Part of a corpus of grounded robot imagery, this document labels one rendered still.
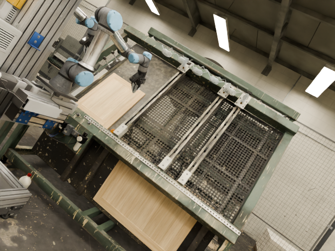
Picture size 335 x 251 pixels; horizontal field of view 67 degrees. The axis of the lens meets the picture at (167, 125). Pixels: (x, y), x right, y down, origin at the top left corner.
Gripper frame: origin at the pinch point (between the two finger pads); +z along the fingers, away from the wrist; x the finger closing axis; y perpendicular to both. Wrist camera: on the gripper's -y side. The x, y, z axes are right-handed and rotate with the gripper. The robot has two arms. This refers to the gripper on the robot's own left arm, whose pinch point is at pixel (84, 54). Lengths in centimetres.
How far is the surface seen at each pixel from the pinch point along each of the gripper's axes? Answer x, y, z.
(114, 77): -19.6, 27.7, 17.3
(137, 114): -72, 10, 27
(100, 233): -113, -47, 108
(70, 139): -42, -35, 63
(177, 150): -122, 10, 32
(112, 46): 17, 53, -2
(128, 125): -74, -2, 34
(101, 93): -25.7, 7.4, 30.2
